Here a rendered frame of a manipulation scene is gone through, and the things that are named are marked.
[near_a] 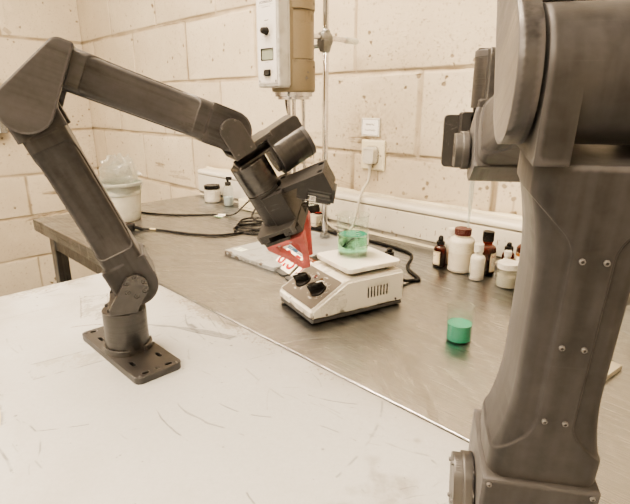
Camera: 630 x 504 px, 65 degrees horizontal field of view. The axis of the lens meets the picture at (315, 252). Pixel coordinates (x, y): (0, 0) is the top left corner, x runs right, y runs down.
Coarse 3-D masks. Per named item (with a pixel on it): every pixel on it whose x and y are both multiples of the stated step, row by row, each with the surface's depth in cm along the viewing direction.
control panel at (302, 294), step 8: (312, 272) 93; (320, 272) 92; (312, 280) 91; (328, 280) 89; (336, 280) 87; (288, 288) 92; (296, 288) 91; (304, 288) 90; (328, 288) 87; (296, 296) 89; (304, 296) 88; (312, 296) 87; (320, 296) 86; (304, 304) 86; (312, 304) 85
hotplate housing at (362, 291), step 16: (336, 272) 90; (368, 272) 90; (384, 272) 90; (400, 272) 92; (336, 288) 86; (352, 288) 87; (368, 288) 88; (384, 288) 90; (400, 288) 92; (288, 304) 92; (320, 304) 85; (336, 304) 86; (352, 304) 88; (368, 304) 89; (384, 304) 92; (320, 320) 85
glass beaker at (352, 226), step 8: (336, 216) 91; (344, 216) 95; (352, 216) 95; (360, 216) 95; (368, 216) 91; (344, 224) 90; (352, 224) 90; (360, 224) 90; (368, 224) 92; (344, 232) 91; (352, 232) 90; (360, 232) 91; (368, 232) 92; (344, 240) 91; (352, 240) 91; (360, 240) 91; (368, 240) 93; (344, 248) 92; (352, 248) 91; (360, 248) 91; (344, 256) 92; (352, 256) 92; (360, 256) 92
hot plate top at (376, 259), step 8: (368, 248) 99; (320, 256) 94; (328, 256) 94; (336, 256) 94; (368, 256) 94; (376, 256) 94; (384, 256) 94; (392, 256) 94; (336, 264) 89; (344, 264) 89; (352, 264) 89; (360, 264) 89; (368, 264) 89; (376, 264) 89; (384, 264) 90; (392, 264) 91; (352, 272) 86
